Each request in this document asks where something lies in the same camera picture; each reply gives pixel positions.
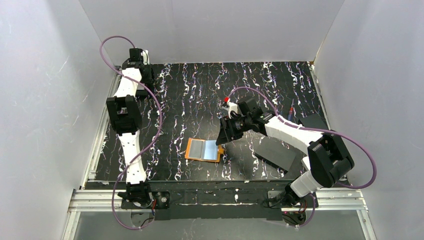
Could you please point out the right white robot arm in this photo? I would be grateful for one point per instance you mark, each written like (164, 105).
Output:
(329, 158)

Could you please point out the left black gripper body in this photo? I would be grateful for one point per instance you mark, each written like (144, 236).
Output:
(135, 54)

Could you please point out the black flat slab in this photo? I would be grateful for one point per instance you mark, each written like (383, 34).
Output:
(274, 153)

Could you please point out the blue red screwdriver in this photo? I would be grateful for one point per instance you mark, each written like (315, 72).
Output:
(291, 111)

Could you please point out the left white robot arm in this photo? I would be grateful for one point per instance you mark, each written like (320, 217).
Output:
(126, 120)

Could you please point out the orange card holder wallet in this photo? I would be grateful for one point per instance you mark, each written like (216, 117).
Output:
(203, 150)

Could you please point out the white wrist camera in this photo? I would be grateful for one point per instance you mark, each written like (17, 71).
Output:
(145, 57)
(231, 109)

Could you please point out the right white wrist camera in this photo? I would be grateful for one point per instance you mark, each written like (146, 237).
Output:
(231, 109)

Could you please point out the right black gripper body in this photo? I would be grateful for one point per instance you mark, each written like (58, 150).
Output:
(227, 128)

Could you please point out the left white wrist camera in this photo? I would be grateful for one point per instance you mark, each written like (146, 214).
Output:
(145, 57)

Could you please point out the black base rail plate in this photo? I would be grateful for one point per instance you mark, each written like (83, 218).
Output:
(257, 199)

